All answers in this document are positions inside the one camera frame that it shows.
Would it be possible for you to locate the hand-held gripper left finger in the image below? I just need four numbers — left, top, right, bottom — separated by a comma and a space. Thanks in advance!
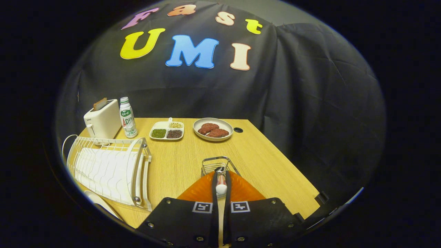
136, 171, 219, 248

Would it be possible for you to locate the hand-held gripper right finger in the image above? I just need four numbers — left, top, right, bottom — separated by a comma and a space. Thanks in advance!
223, 170, 304, 247

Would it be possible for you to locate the spoon with red striped handle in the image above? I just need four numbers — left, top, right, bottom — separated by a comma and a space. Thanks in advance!
214, 166, 228, 198

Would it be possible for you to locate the metal wire basket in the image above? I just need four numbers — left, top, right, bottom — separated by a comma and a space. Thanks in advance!
201, 156, 241, 178

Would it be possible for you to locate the white wire dish rack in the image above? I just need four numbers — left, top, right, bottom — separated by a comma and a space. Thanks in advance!
62, 134, 153, 211

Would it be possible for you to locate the white round plate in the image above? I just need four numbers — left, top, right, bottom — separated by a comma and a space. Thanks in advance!
84, 190, 123, 221

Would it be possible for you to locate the beige plate of patties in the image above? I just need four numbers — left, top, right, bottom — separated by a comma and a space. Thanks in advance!
193, 117, 234, 142

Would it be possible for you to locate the brown meat patty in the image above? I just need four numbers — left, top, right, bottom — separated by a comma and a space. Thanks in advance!
198, 123, 219, 135
206, 128, 229, 138

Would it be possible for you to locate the white divided tray of beans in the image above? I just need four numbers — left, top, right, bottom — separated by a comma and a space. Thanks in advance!
149, 118, 185, 141

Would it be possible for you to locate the white drink bottle green label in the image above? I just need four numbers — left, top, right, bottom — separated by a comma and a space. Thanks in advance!
119, 97, 138, 138

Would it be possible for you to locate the white toaster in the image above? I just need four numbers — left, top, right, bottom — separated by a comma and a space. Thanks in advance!
83, 99, 122, 140

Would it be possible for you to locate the black backdrop cloth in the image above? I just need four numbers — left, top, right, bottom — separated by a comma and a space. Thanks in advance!
55, 0, 386, 207

